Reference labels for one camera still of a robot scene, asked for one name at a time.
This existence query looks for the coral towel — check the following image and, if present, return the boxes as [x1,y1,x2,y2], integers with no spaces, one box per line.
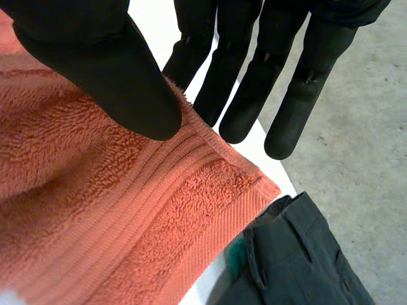
[0,9,282,305]

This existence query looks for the teal towel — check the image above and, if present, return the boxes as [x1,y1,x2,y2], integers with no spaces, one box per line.
[226,238,247,276]

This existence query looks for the dark grey shorts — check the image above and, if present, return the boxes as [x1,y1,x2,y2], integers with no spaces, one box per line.
[205,191,376,305]

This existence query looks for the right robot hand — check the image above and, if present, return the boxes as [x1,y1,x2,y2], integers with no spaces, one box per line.
[0,0,392,161]

